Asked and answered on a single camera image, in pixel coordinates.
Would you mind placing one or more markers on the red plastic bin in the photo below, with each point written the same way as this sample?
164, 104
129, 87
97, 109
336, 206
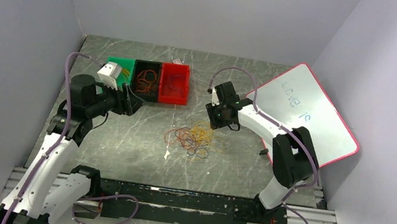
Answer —
174, 84

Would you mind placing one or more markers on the green plastic bin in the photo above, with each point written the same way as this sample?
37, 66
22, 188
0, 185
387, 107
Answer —
128, 66

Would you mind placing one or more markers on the black plastic bin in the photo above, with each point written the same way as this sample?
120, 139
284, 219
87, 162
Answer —
146, 80

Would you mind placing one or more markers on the small red white box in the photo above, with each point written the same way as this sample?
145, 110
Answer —
177, 61

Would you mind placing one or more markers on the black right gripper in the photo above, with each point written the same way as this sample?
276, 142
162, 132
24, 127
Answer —
214, 122

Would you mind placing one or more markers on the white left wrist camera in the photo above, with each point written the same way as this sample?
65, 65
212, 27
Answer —
109, 73

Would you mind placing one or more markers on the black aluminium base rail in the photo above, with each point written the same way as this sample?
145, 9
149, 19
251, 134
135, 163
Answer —
116, 199

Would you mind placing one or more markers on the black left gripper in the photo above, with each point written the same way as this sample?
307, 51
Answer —
126, 102

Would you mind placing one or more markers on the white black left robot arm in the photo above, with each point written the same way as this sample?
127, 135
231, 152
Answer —
58, 145

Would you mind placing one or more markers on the black whiteboard clip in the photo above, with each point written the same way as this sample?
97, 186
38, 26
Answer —
263, 152

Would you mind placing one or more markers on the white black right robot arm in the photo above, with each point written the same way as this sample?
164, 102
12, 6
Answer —
291, 150

